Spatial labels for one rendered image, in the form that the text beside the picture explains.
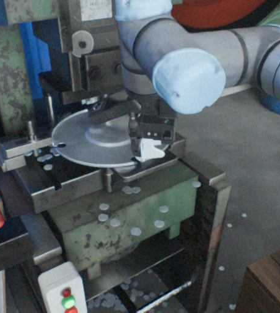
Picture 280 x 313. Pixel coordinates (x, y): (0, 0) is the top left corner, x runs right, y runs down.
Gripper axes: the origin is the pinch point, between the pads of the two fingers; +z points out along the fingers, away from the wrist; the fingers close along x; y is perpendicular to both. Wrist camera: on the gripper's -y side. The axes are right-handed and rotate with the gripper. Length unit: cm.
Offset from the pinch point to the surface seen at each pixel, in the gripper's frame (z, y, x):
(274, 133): 128, 72, 130
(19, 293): 76, -49, -15
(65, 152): 1.5, -16.8, 0.1
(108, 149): 2.3, -7.6, 2.7
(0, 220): -2.8, -22.1, -19.9
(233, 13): -12.5, 18.0, 36.6
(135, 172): 0.1, -0.2, -4.4
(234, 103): 144, 46, 175
